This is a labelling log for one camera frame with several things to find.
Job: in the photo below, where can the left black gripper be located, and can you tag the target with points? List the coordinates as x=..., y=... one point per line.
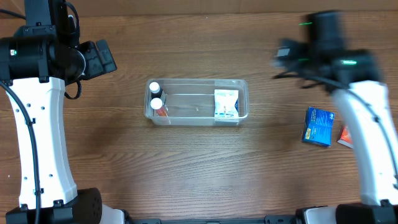
x=94, y=59

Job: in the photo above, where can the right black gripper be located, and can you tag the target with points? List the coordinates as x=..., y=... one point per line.
x=288, y=58

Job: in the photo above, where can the black bottle white cap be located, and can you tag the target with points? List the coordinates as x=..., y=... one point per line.
x=156, y=90

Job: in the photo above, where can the orange tube white cap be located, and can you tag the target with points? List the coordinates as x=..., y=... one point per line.
x=158, y=106

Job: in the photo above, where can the blue medicine box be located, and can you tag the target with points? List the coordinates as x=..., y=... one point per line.
x=318, y=127

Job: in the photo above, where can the white medicine box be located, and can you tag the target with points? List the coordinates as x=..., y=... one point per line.
x=226, y=103

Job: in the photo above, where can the red medicine box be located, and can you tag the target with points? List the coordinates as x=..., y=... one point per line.
x=344, y=137

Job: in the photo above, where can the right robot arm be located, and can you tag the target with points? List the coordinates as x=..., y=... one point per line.
x=354, y=82

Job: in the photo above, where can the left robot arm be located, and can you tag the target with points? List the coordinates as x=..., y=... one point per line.
x=38, y=62

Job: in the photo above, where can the clear plastic container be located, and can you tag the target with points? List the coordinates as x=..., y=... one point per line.
x=191, y=101

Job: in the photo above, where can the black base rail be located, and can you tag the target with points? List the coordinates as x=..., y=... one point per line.
x=268, y=219

